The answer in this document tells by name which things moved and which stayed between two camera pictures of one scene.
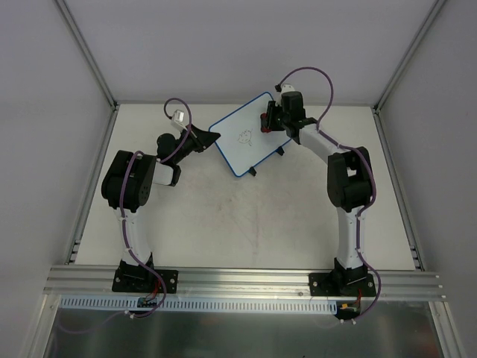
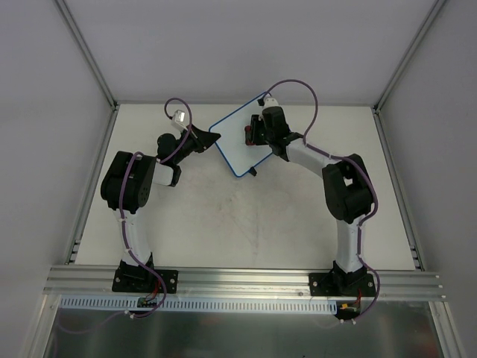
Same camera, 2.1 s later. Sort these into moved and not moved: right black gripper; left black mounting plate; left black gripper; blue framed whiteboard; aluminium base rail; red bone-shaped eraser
Moved: red bone-shaped eraser; right black gripper
Not moved: blue framed whiteboard; aluminium base rail; left black mounting plate; left black gripper
